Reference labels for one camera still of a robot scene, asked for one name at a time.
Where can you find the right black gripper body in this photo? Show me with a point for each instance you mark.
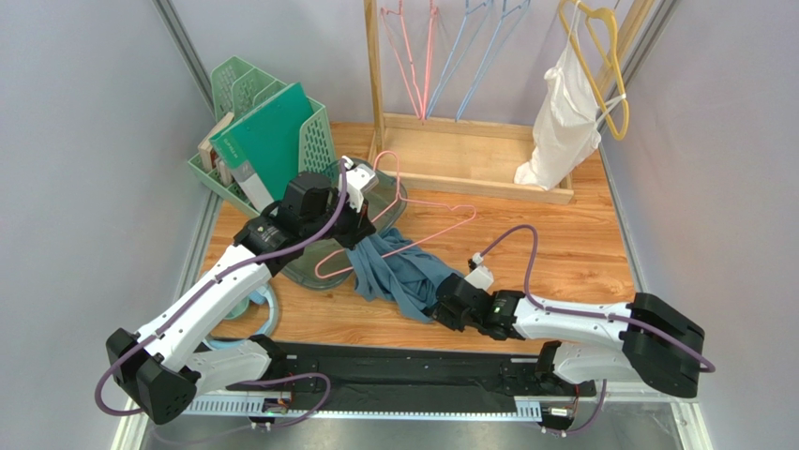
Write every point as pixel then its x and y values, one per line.
pixel 445 306

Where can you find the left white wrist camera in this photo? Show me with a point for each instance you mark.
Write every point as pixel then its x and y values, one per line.
pixel 360 180

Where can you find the blue hanger on rack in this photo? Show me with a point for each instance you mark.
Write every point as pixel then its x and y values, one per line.
pixel 508 20
pixel 475 14

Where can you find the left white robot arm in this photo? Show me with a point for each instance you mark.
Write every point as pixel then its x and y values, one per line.
pixel 162 367

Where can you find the yellow hanger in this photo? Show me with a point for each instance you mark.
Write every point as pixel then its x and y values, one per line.
pixel 615 111

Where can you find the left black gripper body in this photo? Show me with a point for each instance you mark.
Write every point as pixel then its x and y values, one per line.
pixel 348 223

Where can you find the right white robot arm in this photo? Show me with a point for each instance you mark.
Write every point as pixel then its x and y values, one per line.
pixel 644 340

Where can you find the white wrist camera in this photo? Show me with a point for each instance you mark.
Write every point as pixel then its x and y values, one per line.
pixel 479 275
pixel 360 180

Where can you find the light blue hanger on table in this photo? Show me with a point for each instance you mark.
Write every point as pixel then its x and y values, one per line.
pixel 261 297

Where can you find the blue tank top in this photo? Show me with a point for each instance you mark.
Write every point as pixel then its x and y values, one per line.
pixel 391 267

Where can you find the white garment on hanger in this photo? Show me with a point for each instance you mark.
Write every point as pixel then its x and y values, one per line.
pixel 565 131

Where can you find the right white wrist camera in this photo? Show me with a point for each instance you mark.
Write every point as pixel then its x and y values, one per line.
pixel 479 275

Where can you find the green folder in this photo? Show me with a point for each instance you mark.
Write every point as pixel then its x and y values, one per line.
pixel 261 148

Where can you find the wooden clothes rack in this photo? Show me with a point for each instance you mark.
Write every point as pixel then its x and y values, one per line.
pixel 468 157

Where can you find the clear plastic basin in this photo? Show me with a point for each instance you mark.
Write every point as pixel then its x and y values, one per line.
pixel 302 270

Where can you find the green plastic file organizer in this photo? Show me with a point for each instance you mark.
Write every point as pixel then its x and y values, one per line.
pixel 237 88

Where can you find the pink hanger on rack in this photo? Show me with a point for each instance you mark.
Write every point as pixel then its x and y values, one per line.
pixel 433 17
pixel 395 28

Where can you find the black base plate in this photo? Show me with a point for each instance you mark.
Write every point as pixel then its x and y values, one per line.
pixel 383 380

